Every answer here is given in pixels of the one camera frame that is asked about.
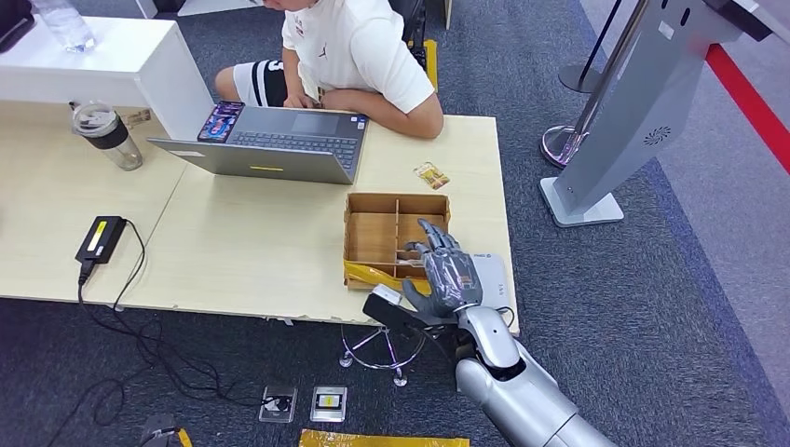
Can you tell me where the grey open laptop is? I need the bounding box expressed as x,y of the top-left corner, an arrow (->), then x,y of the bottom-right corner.
146,104 -> 370,186

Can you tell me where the silver floor socket with plug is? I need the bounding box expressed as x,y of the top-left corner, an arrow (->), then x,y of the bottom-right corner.
258,385 -> 299,425

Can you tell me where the person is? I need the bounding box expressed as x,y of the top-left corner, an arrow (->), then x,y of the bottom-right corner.
213,0 -> 444,140

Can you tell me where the clear tumbler with black band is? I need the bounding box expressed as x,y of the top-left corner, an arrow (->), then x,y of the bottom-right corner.
69,102 -> 144,172

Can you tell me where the white card reader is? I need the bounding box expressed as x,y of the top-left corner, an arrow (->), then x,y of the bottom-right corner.
469,252 -> 513,312

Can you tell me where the black power adapter yellow label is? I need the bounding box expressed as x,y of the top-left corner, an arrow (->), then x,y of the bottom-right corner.
75,215 -> 129,266

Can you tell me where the person's left hand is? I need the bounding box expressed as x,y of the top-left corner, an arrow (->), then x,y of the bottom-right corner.
282,88 -> 325,111

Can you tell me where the chrome stool base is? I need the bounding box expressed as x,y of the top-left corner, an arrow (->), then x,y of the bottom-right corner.
337,325 -> 429,388

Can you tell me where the smartphone with colourful screen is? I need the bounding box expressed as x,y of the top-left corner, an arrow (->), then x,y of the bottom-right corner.
197,100 -> 246,144

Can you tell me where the wooden compartment tray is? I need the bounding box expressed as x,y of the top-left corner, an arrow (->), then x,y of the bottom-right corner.
343,192 -> 452,292

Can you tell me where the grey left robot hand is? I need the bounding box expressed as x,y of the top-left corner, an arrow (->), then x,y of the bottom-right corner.
138,414 -> 182,447

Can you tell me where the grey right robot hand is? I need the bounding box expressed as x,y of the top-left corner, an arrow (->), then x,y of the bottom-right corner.
401,219 -> 484,318

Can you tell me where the black device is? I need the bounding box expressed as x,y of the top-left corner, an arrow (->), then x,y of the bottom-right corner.
0,0 -> 36,54

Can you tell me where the golden patterned card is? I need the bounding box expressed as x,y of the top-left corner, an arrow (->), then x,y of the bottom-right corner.
413,161 -> 452,191

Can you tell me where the thin black cable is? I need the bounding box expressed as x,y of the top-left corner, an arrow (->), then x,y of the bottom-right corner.
44,219 -> 236,447

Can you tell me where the white raised counter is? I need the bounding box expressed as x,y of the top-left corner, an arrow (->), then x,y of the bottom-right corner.
0,15 -> 215,142

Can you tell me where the silver floor socket yellow label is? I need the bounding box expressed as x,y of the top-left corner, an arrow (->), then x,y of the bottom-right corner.
309,386 -> 348,424

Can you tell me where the clear plastic water bottle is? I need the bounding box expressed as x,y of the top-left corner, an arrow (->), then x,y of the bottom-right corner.
31,0 -> 97,54

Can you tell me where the yellow floor tape outline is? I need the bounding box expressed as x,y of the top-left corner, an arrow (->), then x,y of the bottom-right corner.
299,428 -> 471,447

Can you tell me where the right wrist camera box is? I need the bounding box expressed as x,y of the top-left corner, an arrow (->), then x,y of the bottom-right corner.
361,283 -> 458,339

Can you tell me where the grey kiosk stand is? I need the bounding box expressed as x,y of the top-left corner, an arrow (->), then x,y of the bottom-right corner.
539,0 -> 790,229

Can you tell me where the black stanchion post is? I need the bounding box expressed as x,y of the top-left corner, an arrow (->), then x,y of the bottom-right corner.
558,0 -> 624,95

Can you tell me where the chrome stanchion post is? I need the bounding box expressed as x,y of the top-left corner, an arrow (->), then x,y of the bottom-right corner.
540,0 -> 650,169

